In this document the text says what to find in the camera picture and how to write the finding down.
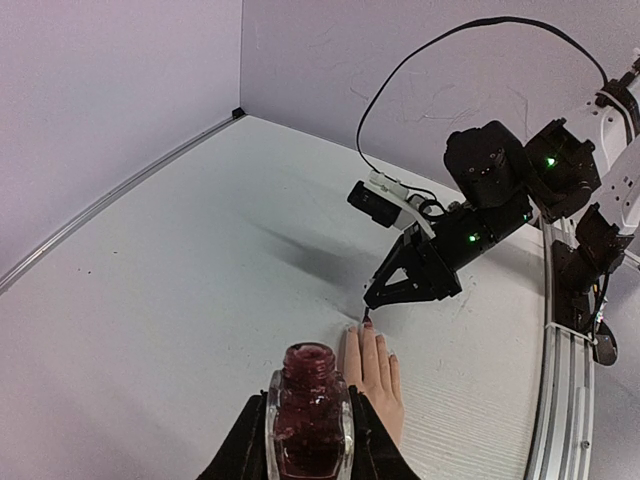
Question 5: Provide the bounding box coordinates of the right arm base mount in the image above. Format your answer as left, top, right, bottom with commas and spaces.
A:
551, 240, 619, 366

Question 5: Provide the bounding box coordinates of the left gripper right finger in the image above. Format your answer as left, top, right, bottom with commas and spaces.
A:
349, 386, 420, 480

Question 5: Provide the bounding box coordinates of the white nail polish cap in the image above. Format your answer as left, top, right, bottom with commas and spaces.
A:
361, 307, 373, 328

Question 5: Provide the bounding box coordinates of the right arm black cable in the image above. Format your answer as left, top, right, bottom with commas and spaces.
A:
355, 15, 612, 174

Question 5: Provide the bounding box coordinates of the aluminium back rail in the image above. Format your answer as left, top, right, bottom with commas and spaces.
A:
1, 107, 246, 294

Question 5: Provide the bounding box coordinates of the aluminium rail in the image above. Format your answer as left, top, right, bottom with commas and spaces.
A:
524, 219, 595, 479
1, 107, 246, 294

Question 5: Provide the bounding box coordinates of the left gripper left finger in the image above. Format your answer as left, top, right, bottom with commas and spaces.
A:
197, 392, 268, 480

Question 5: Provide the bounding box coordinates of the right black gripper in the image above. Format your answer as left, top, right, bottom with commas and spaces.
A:
363, 223, 462, 308

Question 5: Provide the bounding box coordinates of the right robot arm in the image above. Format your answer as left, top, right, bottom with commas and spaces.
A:
348, 66, 639, 309

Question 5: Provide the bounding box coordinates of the mannequin hand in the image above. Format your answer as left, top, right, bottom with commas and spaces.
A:
342, 318, 405, 447

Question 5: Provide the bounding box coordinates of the aluminium front rail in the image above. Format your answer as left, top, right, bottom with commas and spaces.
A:
524, 219, 595, 479

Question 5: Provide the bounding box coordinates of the red nail polish bottle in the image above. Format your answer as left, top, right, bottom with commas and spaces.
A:
265, 342, 355, 479

